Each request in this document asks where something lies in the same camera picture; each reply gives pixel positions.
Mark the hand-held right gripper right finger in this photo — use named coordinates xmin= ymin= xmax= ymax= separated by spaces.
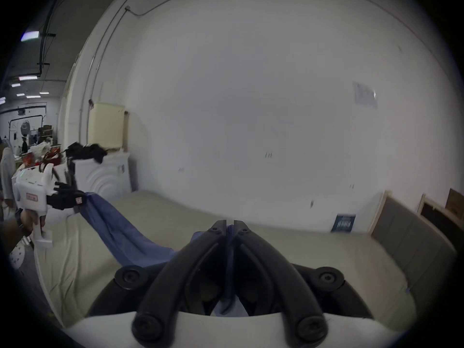
xmin=234 ymin=220 xmax=374 ymax=345

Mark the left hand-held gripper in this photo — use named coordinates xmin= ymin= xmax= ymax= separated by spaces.
xmin=13 ymin=163 xmax=87 ymax=248

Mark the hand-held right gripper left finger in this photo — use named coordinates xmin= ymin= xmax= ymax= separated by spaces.
xmin=87 ymin=220 xmax=228 ymax=346

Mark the dark blue garment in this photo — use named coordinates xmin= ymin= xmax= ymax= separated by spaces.
xmin=83 ymin=192 xmax=251 ymax=318

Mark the person's left forearm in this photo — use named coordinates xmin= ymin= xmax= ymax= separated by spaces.
xmin=0 ymin=219 xmax=27 ymax=258

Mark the person's left hand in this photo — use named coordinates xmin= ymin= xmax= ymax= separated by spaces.
xmin=15 ymin=210 xmax=46 ymax=237

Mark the bed with beige sheet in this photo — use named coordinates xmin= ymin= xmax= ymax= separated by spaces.
xmin=36 ymin=189 xmax=417 ymax=333

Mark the cluttered table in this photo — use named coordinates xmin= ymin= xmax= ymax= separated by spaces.
xmin=20 ymin=138 xmax=70 ymax=171

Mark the cream upright board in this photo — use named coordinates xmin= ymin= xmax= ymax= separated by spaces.
xmin=88 ymin=102 xmax=127 ymax=151

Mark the grey padded headboard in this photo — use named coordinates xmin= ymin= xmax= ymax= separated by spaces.
xmin=370 ymin=191 xmax=458 ymax=305

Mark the paper sheet on wall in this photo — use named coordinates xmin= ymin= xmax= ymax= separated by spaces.
xmin=353 ymin=81 xmax=378 ymax=109

